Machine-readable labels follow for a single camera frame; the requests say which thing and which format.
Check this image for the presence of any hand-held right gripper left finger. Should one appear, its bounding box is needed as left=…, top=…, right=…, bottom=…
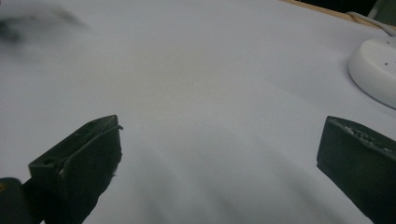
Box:
left=21, top=114, right=124, bottom=224

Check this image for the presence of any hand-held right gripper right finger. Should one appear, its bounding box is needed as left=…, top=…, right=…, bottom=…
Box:
left=316, top=116, right=396, bottom=224

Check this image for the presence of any white round lamp base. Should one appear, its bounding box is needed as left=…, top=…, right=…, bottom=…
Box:
left=347, top=35, right=396, bottom=110

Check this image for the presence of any white cable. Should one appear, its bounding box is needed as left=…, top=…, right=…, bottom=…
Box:
left=346, top=11, right=396, bottom=37

